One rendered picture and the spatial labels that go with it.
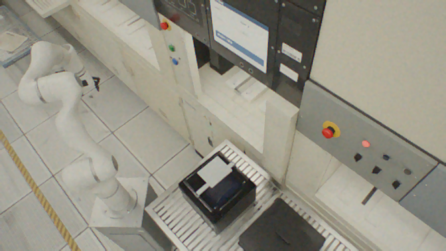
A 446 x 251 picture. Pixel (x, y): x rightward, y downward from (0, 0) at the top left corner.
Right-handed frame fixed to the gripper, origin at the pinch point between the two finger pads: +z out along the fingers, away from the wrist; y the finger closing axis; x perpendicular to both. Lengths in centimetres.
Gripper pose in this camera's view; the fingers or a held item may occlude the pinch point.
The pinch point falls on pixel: (89, 90)
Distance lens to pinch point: 198.4
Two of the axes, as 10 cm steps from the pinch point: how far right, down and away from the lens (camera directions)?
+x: -3.3, -7.7, 5.5
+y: 9.4, -3.0, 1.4
